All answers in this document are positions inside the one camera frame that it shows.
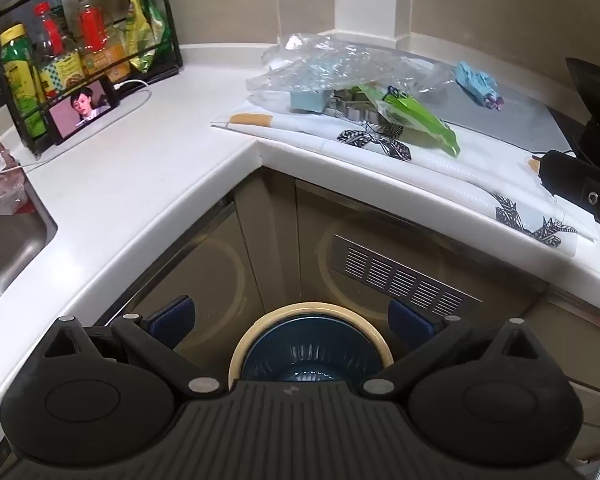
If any plastic bag of meat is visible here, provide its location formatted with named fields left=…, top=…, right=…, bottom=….
left=0, top=140, right=31, bottom=218

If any translucent plastic container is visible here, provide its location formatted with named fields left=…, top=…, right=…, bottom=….
left=290, top=91, right=332, bottom=112

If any crumpled blue wrapper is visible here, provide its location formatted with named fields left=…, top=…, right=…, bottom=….
left=455, top=61, right=506, bottom=111

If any beige cabinet door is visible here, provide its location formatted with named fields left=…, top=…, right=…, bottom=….
left=295, top=180, right=548, bottom=361
left=100, top=200, right=261, bottom=391

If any black smartphone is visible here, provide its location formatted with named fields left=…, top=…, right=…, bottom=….
left=47, top=77, right=121, bottom=145

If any black wire spice rack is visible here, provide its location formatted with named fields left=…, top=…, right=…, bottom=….
left=0, top=0, right=183, bottom=153

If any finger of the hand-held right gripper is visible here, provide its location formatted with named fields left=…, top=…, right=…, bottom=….
left=530, top=150, right=600, bottom=211

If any metal vent grille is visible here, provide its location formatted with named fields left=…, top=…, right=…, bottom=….
left=330, top=234, right=483, bottom=318

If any red cap oil bottle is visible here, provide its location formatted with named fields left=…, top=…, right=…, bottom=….
left=30, top=2, right=83, bottom=98

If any metal cookie cutter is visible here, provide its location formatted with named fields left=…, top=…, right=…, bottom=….
left=330, top=87, right=383, bottom=123

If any green snack packet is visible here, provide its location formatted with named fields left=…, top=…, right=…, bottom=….
left=375, top=87, right=461, bottom=157

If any grey mat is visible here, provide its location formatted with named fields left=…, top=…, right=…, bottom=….
left=430, top=50, right=576, bottom=157

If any wooden handle knife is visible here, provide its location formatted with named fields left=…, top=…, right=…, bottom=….
left=228, top=112, right=331, bottom=133

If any white charging cable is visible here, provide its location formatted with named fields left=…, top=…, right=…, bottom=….
left=0, top=79, right=153, bottom=176

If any gold cap red label bottle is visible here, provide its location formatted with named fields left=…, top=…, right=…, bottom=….
left=75, top=0, right=131, bottom=78

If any green bottle yellow cap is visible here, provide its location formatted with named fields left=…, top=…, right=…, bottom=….
left=0, top=22, right=48, bottom=138

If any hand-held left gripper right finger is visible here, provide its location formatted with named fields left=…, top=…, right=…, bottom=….
left=362, top=297, right=543, bottom=401

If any yellow green snack bag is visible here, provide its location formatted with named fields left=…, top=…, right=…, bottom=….
left=125, top=0, right=173, bottom=73

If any steel sink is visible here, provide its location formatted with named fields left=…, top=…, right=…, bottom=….
left=0, top=205, right=58, bottom=321

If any blue trash bin cream rim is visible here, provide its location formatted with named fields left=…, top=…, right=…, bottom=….
left=228, top=302, right=395, bottom=383

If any clear plastic bag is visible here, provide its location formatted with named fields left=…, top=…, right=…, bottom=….
left=246, top=32, right=456, bottom=113

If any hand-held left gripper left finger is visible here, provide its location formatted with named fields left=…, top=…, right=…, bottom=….
left=40, top=295, right=226, bottom=399

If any white mat black geometric print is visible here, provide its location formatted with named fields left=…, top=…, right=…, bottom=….
left=212, top=100, right=598, bottom=261

